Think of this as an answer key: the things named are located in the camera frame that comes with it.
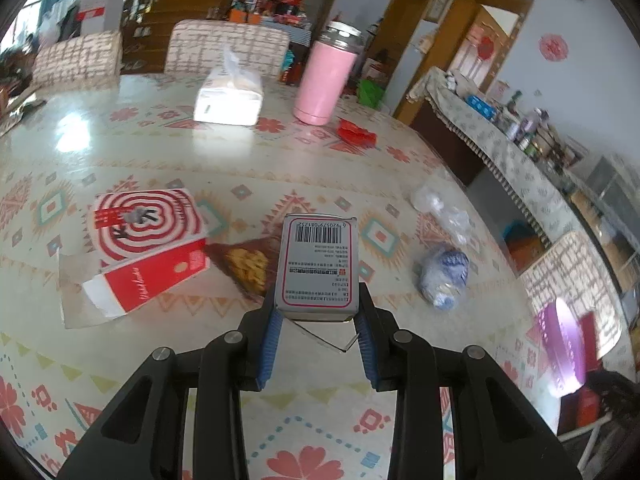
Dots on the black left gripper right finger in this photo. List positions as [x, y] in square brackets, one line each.
[498, 434]

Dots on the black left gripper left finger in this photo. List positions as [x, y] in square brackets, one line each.
[140, 433]

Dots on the grey white medicine box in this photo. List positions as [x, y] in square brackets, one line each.
[317, 276]

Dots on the blue white crumpled wrapper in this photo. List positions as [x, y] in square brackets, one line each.
[444, 276]

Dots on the checkered chair right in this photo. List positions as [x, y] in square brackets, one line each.
[573, 270]

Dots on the checkered chair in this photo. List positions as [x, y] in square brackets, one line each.
[573, 270]
[94, 56]
[197, 46]

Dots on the red white spiral box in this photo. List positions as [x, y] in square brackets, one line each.
[146, 242]

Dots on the brown snack bag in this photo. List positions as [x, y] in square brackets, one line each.
[251, 264]

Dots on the clear plastic bag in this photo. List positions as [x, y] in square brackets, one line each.
[453, 220]

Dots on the sideboard with lace cloth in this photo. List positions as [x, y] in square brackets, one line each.
[542, 204]

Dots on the blue box on sideboard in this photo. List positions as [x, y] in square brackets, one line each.
[483, 108]

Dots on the red crumpled wrapper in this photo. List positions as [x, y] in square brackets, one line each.
[355, 135]

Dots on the white tissue pack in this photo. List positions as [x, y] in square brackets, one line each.
[231, 95]

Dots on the green plastic bag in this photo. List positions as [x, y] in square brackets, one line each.
[369, 93]

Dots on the checkered chair far left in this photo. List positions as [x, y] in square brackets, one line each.
[94, 56]

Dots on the checkered chair far middle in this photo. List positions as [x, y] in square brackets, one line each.
[197, 46]

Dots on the pink thermos bottle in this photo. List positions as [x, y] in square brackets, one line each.
[327, 70]

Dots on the wooden staircase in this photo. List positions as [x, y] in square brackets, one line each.
[146, 27]

